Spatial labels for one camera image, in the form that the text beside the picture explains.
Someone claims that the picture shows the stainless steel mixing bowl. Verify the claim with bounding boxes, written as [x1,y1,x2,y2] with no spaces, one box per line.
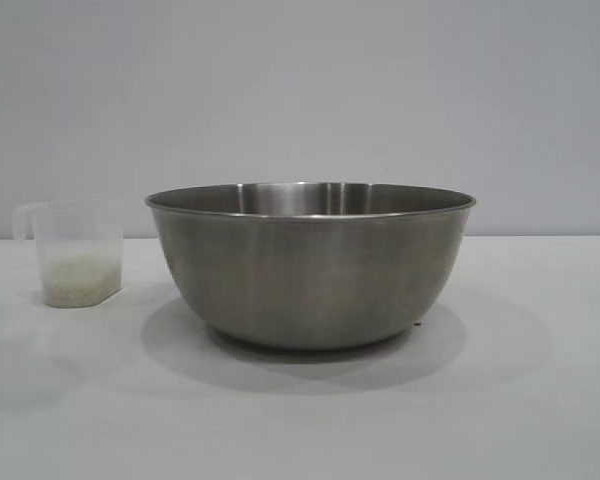
[144,181,478,351]

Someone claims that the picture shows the white rice grains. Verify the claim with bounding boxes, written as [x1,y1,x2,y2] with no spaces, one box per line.
[43,251,121,307]

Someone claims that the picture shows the translucent plastic measuring cup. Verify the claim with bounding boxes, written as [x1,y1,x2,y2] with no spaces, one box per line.
[12,199,125,307]

